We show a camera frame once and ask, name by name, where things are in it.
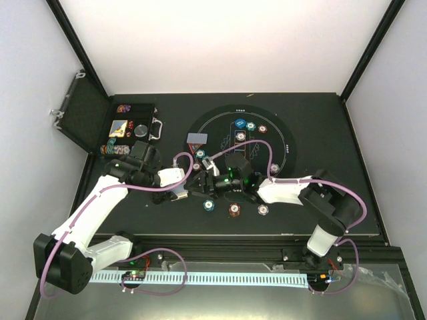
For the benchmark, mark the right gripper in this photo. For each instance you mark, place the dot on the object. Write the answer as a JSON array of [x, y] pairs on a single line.
[[211, 183]]

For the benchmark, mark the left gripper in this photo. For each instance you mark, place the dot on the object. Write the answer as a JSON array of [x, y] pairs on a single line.
[[157, 197]]

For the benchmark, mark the deck of playing cards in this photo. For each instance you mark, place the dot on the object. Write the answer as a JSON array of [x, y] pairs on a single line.
[[178, 194]]

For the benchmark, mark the teal poker chip stack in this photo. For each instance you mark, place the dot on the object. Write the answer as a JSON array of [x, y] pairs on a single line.
[[208, 205]]

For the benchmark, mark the red-brown poker chip stack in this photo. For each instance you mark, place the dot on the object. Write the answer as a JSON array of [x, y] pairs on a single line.
[[234, 210]]

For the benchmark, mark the red triangular all-in button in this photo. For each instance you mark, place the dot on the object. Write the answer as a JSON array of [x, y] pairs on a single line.
[[194, 147]]

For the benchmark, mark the card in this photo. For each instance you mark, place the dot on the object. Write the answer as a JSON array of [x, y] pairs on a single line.
[[197, 138]]

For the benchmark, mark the purple chip mat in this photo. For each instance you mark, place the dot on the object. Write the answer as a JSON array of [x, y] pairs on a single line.
[[240, 136]]

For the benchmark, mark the purple poker chip stack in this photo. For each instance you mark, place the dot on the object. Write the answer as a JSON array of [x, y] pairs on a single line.
[[263, 210]]

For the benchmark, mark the blue round blind button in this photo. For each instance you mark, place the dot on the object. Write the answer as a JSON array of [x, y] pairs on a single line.
[[240, 123]]

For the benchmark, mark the red chip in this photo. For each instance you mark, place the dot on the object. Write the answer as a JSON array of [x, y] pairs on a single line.
[[262, 129]]

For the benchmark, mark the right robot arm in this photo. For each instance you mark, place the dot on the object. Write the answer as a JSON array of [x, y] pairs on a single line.
[[337, 208]]

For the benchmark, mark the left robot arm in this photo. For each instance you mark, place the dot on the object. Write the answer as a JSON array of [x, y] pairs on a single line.
[[65, 259]]

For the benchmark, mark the chips row in case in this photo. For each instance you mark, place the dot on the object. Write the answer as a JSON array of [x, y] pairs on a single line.
[[112, 149]]

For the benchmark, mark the clear dealer button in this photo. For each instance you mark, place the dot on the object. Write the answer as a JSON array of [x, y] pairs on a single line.
[[141, 131]]

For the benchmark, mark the round black poker mat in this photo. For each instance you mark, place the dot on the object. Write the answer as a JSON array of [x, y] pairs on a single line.
[[277, 145]]

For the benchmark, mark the card box in case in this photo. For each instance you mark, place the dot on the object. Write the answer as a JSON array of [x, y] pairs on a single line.
[[118, 128]]

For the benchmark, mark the purple chips in case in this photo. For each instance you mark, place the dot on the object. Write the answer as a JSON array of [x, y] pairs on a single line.
[[123, 108]]

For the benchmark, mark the light blue slotted strip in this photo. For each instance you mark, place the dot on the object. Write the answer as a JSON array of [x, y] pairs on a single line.
[[201, 278]]

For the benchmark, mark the black poker chip case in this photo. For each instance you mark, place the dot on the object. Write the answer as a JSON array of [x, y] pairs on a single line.
[[85, 117]]

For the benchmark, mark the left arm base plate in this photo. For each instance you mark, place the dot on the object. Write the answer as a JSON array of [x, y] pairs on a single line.
[[144, 258]]

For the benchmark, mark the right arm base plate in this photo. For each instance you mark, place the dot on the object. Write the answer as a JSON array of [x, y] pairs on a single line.
[[293, 261]]

